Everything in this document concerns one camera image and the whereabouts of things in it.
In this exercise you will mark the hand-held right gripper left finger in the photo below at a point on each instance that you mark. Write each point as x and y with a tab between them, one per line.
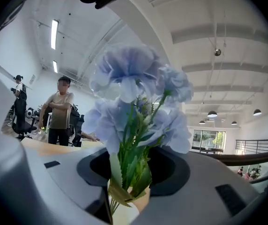
68	172

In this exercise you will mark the black metal railing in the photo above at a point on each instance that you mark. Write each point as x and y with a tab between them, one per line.
253	158

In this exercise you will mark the silver hanging ball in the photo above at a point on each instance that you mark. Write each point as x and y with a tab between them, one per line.
217	52

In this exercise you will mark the wooden table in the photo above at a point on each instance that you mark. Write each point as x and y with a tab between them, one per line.
54	147

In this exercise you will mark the black pendant lamp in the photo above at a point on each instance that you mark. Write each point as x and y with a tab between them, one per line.
234	123
212	114
257	112
202	122

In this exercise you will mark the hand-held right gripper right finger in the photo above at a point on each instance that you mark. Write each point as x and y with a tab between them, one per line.
195	184

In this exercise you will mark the blue flowers bouquet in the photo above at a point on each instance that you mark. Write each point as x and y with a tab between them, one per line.
129	71

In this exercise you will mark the ceiling tube light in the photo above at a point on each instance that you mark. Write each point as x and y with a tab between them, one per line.
55	66
54	34

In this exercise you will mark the large glass window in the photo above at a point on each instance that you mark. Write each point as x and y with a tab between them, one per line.
206	138

